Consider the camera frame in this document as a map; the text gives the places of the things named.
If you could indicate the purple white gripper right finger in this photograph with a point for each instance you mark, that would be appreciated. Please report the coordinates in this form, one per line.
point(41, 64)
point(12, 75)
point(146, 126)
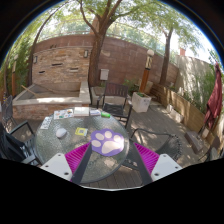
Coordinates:
point(153, 166)

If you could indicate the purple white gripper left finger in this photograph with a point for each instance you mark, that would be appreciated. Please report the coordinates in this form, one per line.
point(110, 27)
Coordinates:
point(70, 166)

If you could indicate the white computer mouse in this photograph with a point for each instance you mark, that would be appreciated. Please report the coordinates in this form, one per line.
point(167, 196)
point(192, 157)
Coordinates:
point(61, 132)

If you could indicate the black metal chair right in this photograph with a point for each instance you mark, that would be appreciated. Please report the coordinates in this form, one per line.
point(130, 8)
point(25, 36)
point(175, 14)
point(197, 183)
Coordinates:
point(161, 143)

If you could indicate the black metal chair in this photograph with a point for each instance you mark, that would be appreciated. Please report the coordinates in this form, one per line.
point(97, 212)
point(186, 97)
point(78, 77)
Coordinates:
point(161, 143)
point(121, 110)
point(10, 147)

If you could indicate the purple paw print mousepad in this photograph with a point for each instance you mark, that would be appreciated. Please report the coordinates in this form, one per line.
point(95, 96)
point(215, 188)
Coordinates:
point(106, 142)

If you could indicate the round glass patio table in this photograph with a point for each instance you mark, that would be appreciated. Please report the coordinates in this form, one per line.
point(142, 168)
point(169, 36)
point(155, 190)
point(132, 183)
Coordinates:
point(98, 167)

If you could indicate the white card sheet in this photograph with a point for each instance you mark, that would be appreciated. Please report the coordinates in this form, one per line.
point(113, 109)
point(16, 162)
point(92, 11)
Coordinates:
point(46, 123)

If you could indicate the colourful picture booklet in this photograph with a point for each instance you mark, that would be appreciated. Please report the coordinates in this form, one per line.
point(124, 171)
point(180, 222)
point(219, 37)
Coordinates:
point(62, 114)

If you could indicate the white book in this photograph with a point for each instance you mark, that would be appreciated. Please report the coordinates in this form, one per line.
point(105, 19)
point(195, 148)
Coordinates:
point(81, 111)

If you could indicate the small white booklet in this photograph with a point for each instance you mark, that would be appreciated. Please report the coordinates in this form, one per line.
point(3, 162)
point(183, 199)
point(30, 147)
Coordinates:
point(95, 112)

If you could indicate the black metal chair left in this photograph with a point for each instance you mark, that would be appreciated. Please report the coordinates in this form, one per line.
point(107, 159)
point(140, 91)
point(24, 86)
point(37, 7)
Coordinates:
point(10, 147)

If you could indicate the green small box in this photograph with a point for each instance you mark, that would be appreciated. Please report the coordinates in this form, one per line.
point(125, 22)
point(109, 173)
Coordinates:
point(106, 115)

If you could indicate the white square planter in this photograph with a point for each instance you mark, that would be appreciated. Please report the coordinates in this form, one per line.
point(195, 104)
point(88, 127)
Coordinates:
point(140, 102)

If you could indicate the black metal chair far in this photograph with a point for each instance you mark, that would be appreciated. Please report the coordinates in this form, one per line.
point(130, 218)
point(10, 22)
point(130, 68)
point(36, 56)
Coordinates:
point(121, 110)

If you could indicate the folded red patio umbrella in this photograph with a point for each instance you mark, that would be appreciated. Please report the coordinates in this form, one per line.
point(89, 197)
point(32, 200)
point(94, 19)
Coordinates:
point(214, 104)

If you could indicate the large tree trunk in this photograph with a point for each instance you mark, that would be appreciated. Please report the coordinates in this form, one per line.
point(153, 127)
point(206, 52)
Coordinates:
point(104, 12)

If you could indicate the wooden lamp post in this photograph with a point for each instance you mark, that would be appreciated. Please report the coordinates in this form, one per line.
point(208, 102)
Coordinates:
point(150, 54)

